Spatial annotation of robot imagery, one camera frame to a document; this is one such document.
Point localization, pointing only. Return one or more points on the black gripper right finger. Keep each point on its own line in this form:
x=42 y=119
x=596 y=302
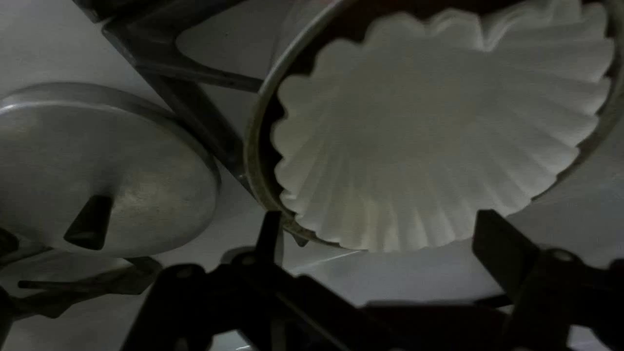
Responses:
x=503 y=249

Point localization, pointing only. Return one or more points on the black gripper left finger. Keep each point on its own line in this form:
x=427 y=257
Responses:
x=269 y=240

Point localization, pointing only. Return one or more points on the white fluted paper bowl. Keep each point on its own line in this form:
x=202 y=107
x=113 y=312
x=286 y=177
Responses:
x=440 y=128

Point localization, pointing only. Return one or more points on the steel lid with black knob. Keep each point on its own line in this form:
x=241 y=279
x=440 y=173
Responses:
x=66 y=142

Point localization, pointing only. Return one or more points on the white gas stove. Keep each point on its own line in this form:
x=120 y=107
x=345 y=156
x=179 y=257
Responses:
x=54 y=41

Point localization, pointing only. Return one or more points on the small steel pot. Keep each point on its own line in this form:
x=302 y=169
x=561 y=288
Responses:
x=273 y=128

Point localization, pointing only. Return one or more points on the left black burner grate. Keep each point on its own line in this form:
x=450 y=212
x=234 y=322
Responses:
x=146 y=31

